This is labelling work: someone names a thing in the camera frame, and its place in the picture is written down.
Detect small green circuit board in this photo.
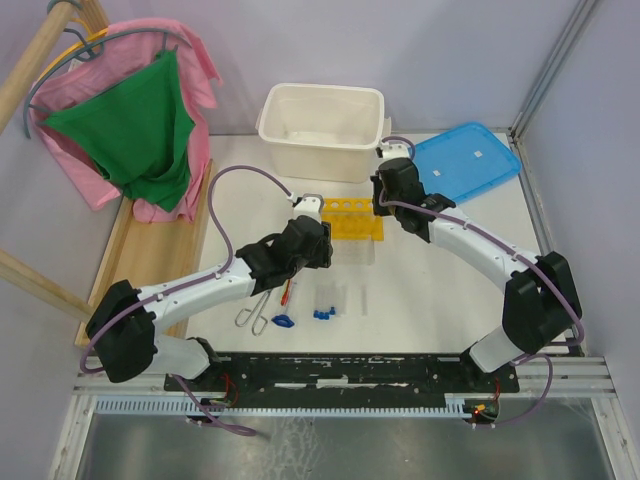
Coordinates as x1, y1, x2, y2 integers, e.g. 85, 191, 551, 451
473, 401, 499, 422

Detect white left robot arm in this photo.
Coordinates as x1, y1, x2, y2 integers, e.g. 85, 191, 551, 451
86, 215, 333, 390

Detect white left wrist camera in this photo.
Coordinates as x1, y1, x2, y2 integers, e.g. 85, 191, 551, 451
292, 193, 325, 223

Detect blue capped test tube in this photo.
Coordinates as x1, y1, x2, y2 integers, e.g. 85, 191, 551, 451
314, 285, 327, 320

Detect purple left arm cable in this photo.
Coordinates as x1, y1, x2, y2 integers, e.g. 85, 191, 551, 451
79, 164, 297, 437

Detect clear test tube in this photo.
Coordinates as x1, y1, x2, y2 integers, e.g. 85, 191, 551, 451
360, 285, 368, 317

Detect grey clothes hanger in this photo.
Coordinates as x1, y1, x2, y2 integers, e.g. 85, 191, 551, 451
22, 27, 192, 139

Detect blue plastic bin lid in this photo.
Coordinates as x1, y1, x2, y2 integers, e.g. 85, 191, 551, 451
414, 122, 521, 204

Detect pink shirt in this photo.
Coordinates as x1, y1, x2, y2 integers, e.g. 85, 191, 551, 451
29, 18, 221, 223

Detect yellow clothes hanger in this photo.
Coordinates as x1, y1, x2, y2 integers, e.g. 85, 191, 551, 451
37, 17, 107, 80

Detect grey slotted cable duct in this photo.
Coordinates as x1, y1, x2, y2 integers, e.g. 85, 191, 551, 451
94, 394, 471, 419

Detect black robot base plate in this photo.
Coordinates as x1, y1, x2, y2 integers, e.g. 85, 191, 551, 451
186, 352, 520, 409

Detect metal crucible tongs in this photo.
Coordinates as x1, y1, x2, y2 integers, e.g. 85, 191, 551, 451
234, 291, 271, 337

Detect wooden clothes rack frame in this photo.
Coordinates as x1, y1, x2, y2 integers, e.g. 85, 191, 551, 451
1, 1, 216, 347

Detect yellow test tube rack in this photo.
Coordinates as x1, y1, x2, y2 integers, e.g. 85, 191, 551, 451
321, 197, 384, 242

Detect white plastic storage bin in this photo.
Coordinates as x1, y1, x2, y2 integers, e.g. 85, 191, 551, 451
256, 83, 391, 184

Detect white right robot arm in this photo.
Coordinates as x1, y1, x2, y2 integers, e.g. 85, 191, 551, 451
371, 157, 584, 391

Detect green shirt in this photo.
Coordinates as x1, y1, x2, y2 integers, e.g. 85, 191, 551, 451
41, 50, 195, 211

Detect red orange stirring rod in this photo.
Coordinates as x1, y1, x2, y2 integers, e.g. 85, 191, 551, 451
280, 279, 292, 306

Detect aluminium frame post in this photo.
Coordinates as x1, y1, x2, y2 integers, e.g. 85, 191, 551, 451
510, 0, 602, 143

